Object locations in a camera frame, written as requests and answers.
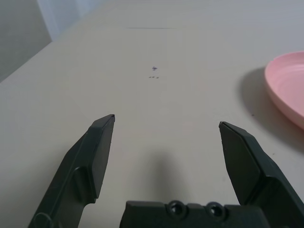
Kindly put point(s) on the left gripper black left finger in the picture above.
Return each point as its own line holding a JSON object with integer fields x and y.
{"x": 78, "y": 178}

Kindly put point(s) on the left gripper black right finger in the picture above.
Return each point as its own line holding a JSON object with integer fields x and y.
{"x": 256, "y": 171}

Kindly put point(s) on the pink round plate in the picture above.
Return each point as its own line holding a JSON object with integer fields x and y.
{"x": 287, "y": 90}

